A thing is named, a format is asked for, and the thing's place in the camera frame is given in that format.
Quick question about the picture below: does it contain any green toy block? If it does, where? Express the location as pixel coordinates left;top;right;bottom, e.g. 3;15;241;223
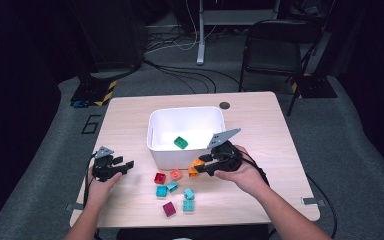
173;135;190;150

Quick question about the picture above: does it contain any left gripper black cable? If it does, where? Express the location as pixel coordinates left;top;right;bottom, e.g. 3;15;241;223
82;153;98;209

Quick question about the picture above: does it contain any orange toy block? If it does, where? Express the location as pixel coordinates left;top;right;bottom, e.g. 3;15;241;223
187;158;206;178

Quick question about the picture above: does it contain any large black box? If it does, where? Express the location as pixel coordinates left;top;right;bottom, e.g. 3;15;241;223
71;0;148;73

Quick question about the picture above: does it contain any white floor cable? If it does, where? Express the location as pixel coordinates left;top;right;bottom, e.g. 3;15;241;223
144;0;221;54

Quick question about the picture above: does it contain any coral toy block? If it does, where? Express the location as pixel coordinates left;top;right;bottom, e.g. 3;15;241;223
169;168;184;182

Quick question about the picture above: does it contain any magenta toy block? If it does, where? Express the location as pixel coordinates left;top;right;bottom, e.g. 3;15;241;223
162;201;178;218

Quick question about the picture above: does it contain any black striped stand base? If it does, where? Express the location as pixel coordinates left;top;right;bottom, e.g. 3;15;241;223
291;73;338;99
70;79;118;108

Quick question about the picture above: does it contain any person's right hand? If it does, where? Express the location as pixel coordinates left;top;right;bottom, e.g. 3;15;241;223
214;144;270;198

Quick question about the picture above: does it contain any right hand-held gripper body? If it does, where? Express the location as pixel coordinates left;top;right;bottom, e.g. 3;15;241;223
206;127;245;173

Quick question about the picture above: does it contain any person's left hand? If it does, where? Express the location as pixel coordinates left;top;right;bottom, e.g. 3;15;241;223
85;167;124;208

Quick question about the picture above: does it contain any white desk frame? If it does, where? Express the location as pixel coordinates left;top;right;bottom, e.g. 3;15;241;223
196;0;281;66

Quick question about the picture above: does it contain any black floor cable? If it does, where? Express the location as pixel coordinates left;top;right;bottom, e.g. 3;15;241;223
142;59;242;95

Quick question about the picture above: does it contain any black folding chair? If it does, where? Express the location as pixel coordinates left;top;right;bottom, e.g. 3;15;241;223
239;19;324;117

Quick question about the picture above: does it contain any person's dark clothing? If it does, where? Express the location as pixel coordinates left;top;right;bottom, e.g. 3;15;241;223
115;223;270;240

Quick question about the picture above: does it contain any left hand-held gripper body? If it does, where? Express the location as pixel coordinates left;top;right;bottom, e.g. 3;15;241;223
91;145;123;183

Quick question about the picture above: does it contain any white plastic bin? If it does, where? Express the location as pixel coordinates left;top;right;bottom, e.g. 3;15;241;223
146;106;228;171

